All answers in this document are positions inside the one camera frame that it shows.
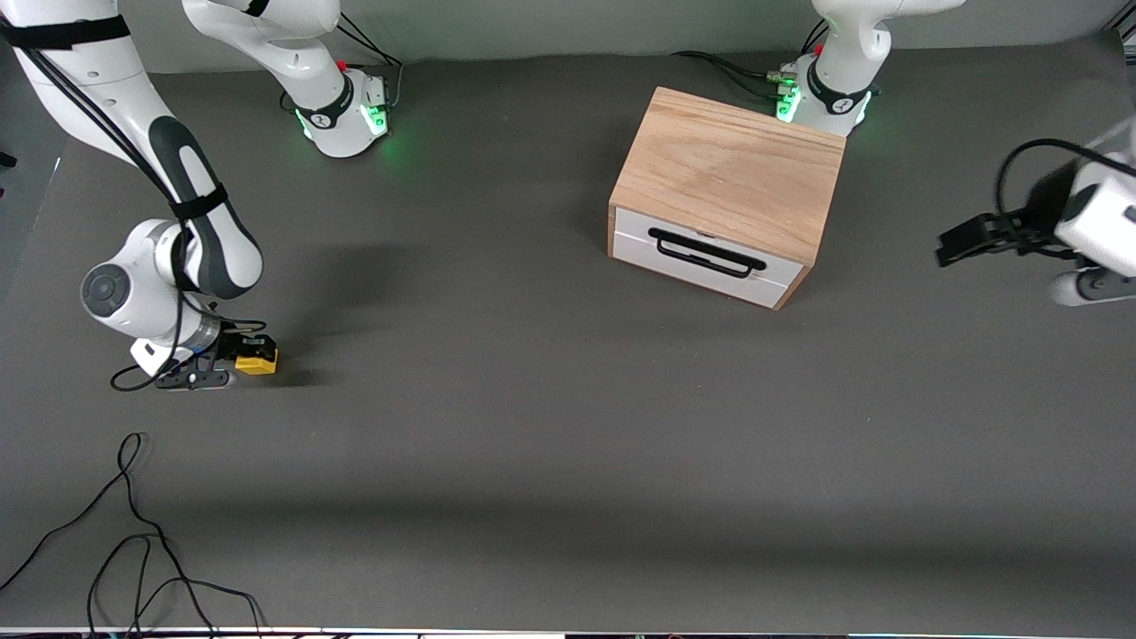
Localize dark grey table cover sheet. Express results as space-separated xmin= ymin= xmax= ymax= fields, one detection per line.
xmin=0 ymin=35 xmax=1136 ymax=633

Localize white-front drawer with black handle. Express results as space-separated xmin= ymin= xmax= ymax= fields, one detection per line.
xmin=612 ymin=207 xmax=807 ymax=309

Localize wooden drawer cabinet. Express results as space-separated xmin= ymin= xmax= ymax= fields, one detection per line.
xmin=607 ymin=86 xmax=847 ymax=312

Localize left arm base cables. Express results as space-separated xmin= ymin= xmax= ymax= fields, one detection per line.
xmin=670 ymin=18 xmax=831 ymax=103

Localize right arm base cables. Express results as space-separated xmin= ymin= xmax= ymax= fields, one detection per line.
xmin=280 ymin=13 xmax=405 ymax=112

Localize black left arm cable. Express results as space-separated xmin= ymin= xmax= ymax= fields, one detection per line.
xmin=994 ymin=138 xmax=1119 ymax=218

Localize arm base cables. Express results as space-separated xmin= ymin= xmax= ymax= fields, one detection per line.
xmin=670 ymin=18 xmax=831 ymax=103
xmin=280 ymin=13 xmax=405 ymax=112

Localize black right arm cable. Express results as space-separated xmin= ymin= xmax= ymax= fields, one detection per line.
xmin=0 ymin=18 xmax=267 ymax=393

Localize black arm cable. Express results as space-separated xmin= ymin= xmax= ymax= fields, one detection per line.
xmin=994 ymin=138 xmax=1119 ymax=218
xmin=0 ymin=18 xmax=267 ymax=393

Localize loose thin black cable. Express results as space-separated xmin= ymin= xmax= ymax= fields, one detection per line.
xmin=0 ymin=432 xmax=267 ymax=638

